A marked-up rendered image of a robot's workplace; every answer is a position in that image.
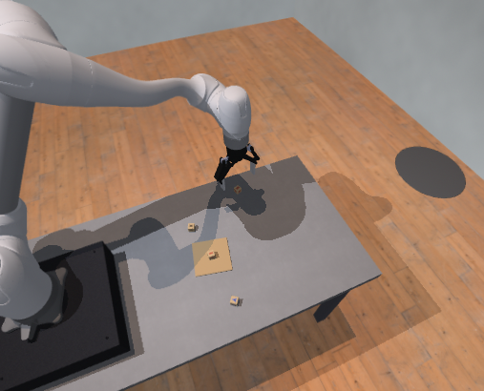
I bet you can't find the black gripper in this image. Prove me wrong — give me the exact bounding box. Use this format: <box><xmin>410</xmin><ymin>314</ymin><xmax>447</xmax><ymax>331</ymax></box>
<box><xmin>214</xmin><ymin>144</ymin><xmax>260</xmax><ymax>190</ymax></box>

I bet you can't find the peach flat mat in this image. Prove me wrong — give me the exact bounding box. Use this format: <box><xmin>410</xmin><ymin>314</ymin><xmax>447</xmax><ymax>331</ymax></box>
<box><xmin>192</xmin><ymin>237</ymin><xmax>233</xmax><ymax>277</ymax></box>

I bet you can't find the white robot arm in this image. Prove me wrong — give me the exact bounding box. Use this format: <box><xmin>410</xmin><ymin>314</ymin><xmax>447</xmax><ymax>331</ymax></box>
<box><xmin>0</xmin><ymin>0</ymin><xmax>251</xmax><ymax>341</ymax></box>

